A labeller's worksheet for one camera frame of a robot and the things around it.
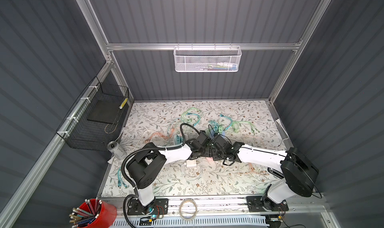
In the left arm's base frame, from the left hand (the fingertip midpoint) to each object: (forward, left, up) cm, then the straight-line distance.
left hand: (208, 151), depth 91 cm
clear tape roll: (-29, +17, -2) cm, 34 cm away
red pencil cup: (-30, +53, +6) cm, 61 cm away
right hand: (-3, -4, +1) cm, 5 cm away
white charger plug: (-7, +11, +1) cm, 13 cm away
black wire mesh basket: (+7, +56, +27) cm, 63 cm away
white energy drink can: (-1, +51, +10) cm, 52 cm away
